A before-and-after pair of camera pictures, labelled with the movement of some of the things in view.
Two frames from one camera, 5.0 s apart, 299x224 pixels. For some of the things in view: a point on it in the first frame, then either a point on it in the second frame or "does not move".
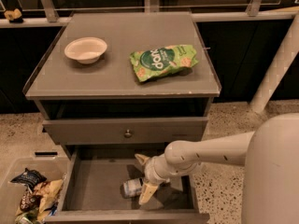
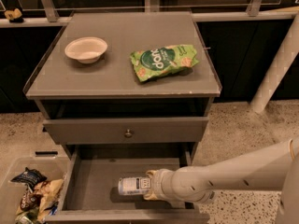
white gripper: (151, 170) -> (160, 184)
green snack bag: (152, 62) does not move
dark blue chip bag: (29, 178) does not move
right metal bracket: (253, 7) does not move
